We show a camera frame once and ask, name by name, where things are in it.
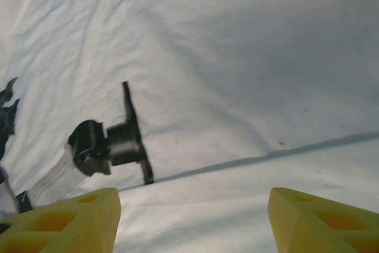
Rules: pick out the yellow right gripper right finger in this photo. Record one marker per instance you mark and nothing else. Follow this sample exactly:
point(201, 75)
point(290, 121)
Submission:
point(302, 229)

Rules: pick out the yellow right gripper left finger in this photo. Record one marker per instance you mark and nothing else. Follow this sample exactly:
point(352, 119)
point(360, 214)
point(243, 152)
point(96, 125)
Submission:
point(86, 226)

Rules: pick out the white t-shirt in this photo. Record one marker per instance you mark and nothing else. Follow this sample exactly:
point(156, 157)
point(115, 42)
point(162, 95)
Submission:
point(225, 72)

